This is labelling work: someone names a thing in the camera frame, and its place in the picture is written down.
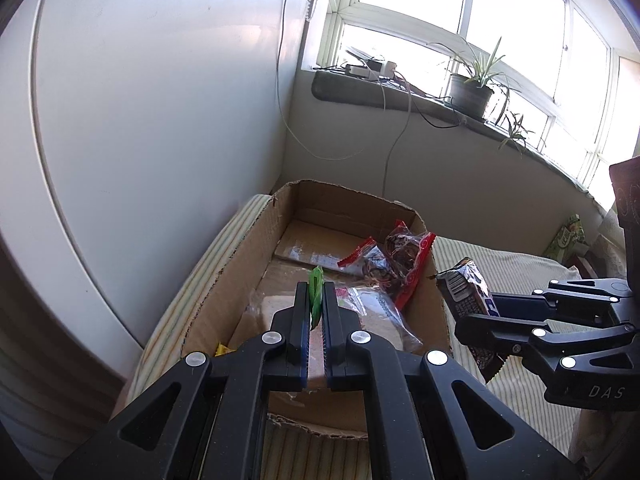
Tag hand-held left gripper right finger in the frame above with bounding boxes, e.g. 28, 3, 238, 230
322, 282, 576, 480

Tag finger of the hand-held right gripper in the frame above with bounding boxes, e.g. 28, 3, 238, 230
487, 279, 633, 326
455, 314, 640, 386

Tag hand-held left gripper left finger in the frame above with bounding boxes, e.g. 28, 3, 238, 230
52, 281, 311, 480

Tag green candy packet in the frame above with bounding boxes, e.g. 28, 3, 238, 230
307, 265, 326, 331

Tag clear bag with pink label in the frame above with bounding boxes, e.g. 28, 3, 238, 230
240, 284, 426, 393

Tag black snack bar packet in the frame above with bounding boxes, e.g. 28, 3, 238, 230
436, 257, 506, 383

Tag cardboard box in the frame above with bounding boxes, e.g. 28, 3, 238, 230
181, 179, 453, 440

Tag dark wooden cabinet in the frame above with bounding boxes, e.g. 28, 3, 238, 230
570, 255, 601, 281

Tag white lace cloth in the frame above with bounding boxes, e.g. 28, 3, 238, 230
592, 207, 626, 281

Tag green printed bag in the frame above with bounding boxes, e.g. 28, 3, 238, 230
542, 214, 591, 263

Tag small leafy plant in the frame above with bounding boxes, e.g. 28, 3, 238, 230
495, 110, 536, 153

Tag grey potted plant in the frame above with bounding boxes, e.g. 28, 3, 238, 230
430, 37, 521, 121

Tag white wardrobe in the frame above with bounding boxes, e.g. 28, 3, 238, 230
0, 0, 308, 386

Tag white hanging cable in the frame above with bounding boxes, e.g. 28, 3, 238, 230
382, 80, 413, 198

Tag black cables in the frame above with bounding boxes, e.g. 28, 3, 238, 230
315, 62, 466, 128

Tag power adapter with cables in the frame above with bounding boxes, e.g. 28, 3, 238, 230
347, 60, 398, 82

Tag thin white cord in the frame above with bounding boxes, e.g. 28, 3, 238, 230
276, 0, 368, 161

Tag white window frame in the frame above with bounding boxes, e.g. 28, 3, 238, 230
300, 0, 640, 211

